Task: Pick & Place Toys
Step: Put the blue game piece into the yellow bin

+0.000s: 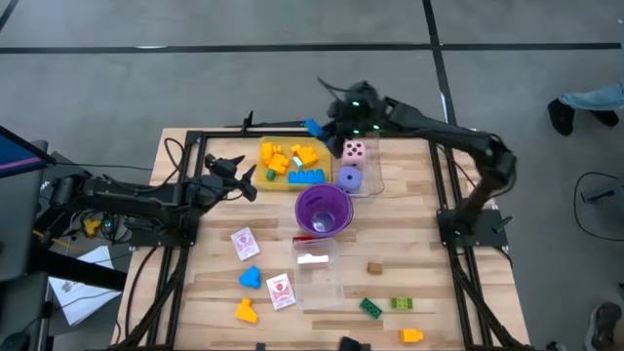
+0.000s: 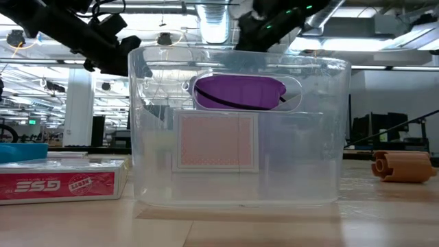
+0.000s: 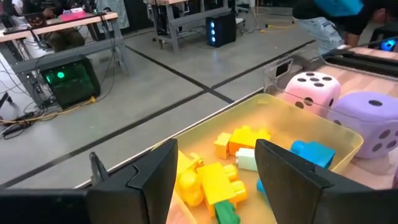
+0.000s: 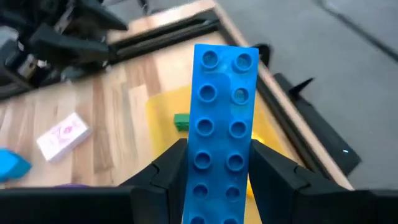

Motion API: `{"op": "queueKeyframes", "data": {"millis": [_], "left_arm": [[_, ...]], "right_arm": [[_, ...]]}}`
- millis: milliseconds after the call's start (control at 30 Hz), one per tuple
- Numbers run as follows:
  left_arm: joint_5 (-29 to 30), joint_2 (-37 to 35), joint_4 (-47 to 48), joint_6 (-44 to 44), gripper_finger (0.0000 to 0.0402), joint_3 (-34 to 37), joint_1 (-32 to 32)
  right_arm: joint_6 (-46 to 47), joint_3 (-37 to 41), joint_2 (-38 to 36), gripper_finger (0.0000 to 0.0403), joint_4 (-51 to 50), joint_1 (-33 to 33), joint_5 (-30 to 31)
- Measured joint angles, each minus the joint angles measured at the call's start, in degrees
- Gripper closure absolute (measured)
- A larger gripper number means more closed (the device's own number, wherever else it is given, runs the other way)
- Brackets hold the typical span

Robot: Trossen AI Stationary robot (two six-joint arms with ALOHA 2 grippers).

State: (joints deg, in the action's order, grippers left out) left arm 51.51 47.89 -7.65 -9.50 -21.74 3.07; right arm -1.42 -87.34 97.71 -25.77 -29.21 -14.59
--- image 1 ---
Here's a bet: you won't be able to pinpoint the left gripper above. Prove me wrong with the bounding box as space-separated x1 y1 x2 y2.
186 153 258 207

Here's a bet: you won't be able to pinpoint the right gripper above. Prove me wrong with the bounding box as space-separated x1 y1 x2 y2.
317 80 392 160

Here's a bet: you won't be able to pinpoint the small blue toy block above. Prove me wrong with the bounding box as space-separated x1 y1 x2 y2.
303 117 326 139

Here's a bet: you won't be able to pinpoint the pink foam die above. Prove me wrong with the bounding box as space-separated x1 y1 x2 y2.
341 139 368 169

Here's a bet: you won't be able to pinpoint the tall yellow toy block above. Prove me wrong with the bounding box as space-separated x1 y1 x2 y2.
259 141 285 166

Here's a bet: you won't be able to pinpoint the lavender foam die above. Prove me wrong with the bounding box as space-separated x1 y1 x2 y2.
336 166 364 193

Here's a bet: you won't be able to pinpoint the stepped yellow toy block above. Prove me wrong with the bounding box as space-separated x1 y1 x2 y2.
267 153 291 176

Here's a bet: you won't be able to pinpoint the blue plastic tray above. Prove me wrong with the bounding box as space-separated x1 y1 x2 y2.
287 168 327 186

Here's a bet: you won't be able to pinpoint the yellow translucent tray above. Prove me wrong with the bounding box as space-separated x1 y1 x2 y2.
255 136 333 193

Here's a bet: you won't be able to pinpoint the clear shallow plastic tray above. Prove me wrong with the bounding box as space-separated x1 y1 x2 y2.
331 135 387 199

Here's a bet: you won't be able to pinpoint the purple plastic bucket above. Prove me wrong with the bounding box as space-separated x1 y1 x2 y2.
293 182 355 239

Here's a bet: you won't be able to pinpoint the blue triangular toy block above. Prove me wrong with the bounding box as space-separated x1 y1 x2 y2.
237 264 262 290

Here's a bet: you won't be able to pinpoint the clear plastic bin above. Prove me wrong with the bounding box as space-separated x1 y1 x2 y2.
291 237 345 311

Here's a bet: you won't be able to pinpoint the dark green toy block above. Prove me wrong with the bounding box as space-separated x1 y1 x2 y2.
359 296 384 321

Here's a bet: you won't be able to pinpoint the white paper sheets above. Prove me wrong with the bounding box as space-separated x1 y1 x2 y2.
47 245 124 328

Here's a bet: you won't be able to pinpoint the computer monitor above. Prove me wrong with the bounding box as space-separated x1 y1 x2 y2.
0 125 56 179

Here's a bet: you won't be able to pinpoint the black equipment cart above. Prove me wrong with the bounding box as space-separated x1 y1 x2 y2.
0 138 129 351

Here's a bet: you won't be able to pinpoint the person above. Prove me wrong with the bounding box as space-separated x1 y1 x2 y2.
546 81 624 137
583 300 624 351

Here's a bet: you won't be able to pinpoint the black metal table frame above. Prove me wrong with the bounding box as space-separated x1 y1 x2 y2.
114 127 535 351

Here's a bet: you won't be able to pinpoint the black table camera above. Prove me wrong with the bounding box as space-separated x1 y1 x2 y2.
338 335 372 351

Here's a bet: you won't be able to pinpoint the black floor cable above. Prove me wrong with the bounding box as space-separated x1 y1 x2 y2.
572 170 624 244

